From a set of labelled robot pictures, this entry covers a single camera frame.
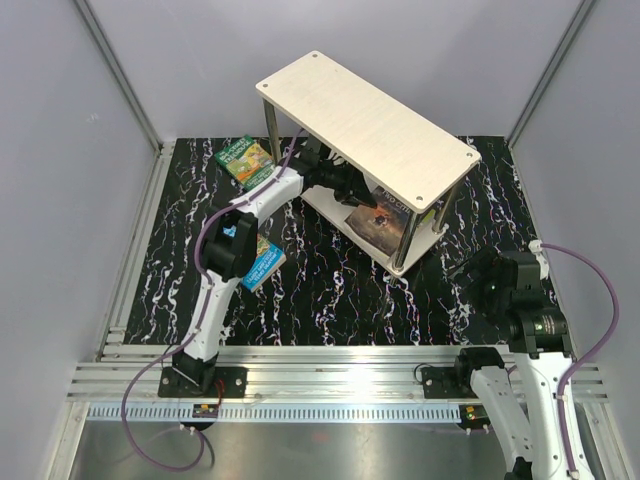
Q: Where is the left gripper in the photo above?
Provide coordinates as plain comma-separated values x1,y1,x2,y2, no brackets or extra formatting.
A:
317,160,376,210

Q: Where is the dark tale of two cities book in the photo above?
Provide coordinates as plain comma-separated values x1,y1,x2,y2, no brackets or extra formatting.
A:
345,186,411,256

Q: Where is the two-tier wooden shelf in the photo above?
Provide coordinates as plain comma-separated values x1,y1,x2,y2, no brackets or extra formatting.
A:
256,51,481,278

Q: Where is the blue 26-storey treehouse book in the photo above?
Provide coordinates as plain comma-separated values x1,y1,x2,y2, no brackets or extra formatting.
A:
242,235,286,292

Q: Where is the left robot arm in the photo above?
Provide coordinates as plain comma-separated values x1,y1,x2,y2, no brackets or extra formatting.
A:
172,149,376,397

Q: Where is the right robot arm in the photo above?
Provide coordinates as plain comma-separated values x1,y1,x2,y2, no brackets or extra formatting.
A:
449,247,594,479

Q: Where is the black marble mat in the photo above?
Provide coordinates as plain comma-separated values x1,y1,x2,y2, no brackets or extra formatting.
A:
124,136,537,346

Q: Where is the green treehouse book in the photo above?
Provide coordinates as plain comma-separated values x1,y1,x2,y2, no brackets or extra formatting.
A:
215,135,275,191

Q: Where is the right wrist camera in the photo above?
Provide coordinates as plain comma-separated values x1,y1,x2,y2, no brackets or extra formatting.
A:
528,240,550,280

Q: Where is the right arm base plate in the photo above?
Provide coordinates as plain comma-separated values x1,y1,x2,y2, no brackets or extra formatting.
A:
420,366,477,400

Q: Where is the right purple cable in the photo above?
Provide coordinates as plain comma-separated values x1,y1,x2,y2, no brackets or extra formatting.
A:
539,243,621,479

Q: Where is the purple cable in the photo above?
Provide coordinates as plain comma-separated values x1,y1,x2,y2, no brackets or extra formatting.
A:
539,243,621,479
119,127,306,474

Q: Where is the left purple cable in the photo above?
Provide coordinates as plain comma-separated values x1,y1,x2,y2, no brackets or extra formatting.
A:
119,127,306,474

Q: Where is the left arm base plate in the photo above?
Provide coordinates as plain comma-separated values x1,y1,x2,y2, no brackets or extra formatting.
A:
157,366,249,399

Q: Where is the aluminium rail frame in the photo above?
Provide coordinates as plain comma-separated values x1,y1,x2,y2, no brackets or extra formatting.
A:
64,344,611,401

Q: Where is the slotted cable duct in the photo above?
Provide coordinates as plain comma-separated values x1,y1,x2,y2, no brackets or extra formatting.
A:
88,402,461,424

